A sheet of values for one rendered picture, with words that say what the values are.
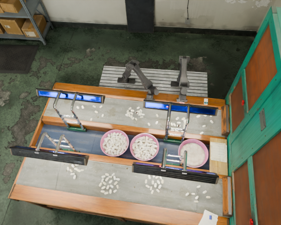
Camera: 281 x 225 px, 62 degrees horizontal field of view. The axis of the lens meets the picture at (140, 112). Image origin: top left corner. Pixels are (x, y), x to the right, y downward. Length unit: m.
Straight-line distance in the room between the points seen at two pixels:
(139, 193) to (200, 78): 1.42
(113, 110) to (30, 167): 0.93
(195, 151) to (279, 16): 1.22
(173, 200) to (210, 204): 0.29
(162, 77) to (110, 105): 0.68
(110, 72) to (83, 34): 1.69
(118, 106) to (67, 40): 2.18
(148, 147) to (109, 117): 0.50
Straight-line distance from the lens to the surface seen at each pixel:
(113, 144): 2.20
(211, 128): 2.31
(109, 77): 2.70
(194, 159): 2.17
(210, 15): 4.00
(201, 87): 2.63
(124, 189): 2.08
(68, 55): 4.05
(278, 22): 1.69
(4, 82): 4.14
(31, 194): 2.27
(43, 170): 2.32
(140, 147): 2.17
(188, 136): 2.21
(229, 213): 2.00
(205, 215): 2.05
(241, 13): 4.06
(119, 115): 2.33
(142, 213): 2.01
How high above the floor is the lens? 2.76
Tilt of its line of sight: 60 degrees down
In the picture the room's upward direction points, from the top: 5 degrees counter-clockwise
